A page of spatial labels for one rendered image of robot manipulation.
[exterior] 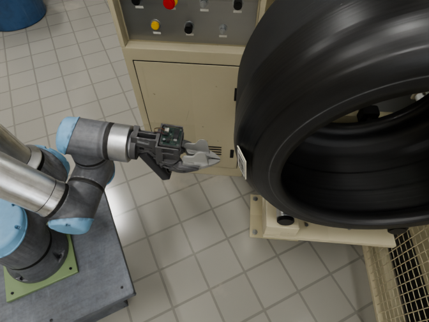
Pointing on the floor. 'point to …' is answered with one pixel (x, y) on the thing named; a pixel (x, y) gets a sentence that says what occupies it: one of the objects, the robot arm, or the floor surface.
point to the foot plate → (255, 221)
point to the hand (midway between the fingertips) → (214, 161)
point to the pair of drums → (20, 13)
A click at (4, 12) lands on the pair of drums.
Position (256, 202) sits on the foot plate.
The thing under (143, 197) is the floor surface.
